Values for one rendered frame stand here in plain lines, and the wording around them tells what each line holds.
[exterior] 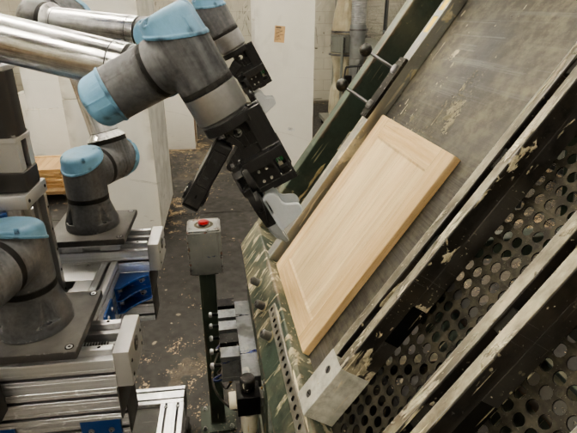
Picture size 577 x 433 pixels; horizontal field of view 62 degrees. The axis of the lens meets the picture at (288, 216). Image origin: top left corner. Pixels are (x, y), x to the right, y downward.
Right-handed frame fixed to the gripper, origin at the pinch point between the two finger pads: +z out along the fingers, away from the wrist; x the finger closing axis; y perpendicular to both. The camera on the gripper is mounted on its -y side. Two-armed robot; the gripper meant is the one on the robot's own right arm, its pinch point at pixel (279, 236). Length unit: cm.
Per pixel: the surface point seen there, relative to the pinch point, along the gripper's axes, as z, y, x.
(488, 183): 11.0, 34.0, 3.5
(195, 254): 32, -41, 86
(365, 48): -4, 40, 77
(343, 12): 45, 148, 624
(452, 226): 15.3, 25.9, 3.7
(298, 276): 38, -8, 50
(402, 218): 22.5, 21.8, 26.0
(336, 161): 21, 17, 71
